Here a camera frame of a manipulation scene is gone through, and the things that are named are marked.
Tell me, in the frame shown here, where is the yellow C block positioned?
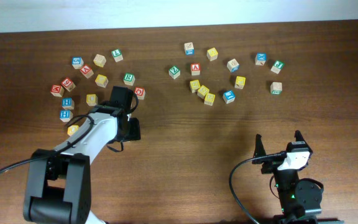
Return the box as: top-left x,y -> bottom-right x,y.
86,94 -> 98,106

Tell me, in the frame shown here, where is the green R block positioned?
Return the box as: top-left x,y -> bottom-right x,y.
123,73 -> 135,86

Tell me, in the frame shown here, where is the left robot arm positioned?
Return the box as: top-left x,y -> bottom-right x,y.
23,86 -> 141,224

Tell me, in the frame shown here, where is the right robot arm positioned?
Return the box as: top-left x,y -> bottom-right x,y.
252,130 -> 324,223

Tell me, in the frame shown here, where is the red Q block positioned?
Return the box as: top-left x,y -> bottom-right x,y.
134,87 -> 145,100

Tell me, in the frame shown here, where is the plain green-sided block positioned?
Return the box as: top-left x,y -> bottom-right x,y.
270,82 -> 282,95

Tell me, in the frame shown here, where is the yellow O block left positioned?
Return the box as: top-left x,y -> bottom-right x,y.
67,124 -> 79,136

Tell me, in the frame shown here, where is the yellow block upper left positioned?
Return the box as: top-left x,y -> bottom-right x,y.
95,74 -> 108,88

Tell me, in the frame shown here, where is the blue E block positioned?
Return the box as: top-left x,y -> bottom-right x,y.
223,90 -> 236,104

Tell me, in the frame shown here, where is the blue H block lower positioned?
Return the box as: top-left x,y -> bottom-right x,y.
59,110 -> 73,123

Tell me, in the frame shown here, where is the blue h block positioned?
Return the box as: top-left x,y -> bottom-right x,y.
59,110 -> 73,123
62,98 -> 75,110

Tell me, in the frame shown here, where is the green J block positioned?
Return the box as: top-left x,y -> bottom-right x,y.
270,60 -> 285,74

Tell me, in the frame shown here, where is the yellow block lower cluster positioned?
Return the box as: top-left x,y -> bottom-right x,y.
204,93 -> 216,106

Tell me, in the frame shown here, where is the yellow block cluster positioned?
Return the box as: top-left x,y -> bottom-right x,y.
204,93 -> 216,106
197,85 -> 209,99

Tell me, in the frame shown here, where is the green Z block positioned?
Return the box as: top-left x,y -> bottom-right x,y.
168,66 -> 181,79

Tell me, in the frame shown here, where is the blue H block upper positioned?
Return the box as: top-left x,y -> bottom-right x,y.
62,98 -> 75,110

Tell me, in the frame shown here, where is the yellow S block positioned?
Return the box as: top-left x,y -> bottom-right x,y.
190,80 -> 201,93

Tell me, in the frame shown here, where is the red A block left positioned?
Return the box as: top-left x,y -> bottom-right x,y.
80,65 -> 94,78

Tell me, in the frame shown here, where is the red a block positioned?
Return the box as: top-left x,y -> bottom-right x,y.
191,63 -> 201,76
80,65 -> 94,78

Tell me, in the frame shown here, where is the green L block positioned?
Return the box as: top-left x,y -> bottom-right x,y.
111,49 -> 123,62

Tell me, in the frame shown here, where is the yellow block middle cluster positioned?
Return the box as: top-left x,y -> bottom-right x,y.
197,85 -> 209,99

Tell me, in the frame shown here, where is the plain yellow-edged block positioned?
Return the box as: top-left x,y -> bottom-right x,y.
93,54 -> 106,67

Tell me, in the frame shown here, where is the red 9 block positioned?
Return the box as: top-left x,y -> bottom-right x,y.
61,78 -> 76,91

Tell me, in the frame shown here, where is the blue K block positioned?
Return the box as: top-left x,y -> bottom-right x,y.
255,53 -> 267,65

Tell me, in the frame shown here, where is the red M block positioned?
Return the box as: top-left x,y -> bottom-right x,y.
50,85 -> 65,97

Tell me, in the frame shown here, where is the red A block right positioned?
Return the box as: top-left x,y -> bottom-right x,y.
191,63 -> 201,76

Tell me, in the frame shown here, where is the plain blue-sided block right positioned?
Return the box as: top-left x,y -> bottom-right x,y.
227,59 -> 239,72

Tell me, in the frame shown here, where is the plain blue-sided block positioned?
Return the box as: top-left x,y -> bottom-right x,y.
184,42 -> 195,55
227,59 -> 239,72

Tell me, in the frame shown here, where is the blue 5 block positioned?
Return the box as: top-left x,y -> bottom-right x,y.
71,57 -> 84,70

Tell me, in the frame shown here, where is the plain blue-sided block top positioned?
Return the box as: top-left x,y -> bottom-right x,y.
184,42 -> 195,55

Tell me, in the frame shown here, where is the yellow block top right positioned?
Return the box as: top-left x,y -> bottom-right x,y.
206,47 -> 218,61

